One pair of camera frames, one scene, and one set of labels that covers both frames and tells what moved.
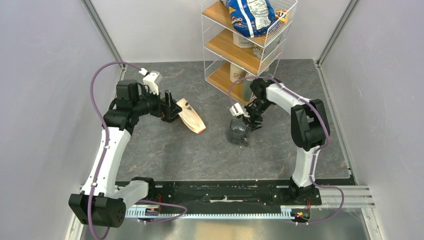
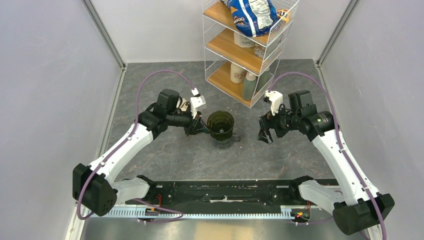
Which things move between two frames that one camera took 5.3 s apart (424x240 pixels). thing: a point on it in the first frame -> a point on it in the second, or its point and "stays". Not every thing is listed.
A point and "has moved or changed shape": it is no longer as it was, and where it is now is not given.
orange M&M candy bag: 282,15 stays
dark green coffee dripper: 170,109 has moved or changed shape
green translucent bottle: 246,89 stays
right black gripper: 250,122 -> 270,121
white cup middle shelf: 241,42 stays
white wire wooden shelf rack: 244,41 stays
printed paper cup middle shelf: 259,51 stays
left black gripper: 158,111 -> 198,126
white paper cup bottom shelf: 236,73 stays
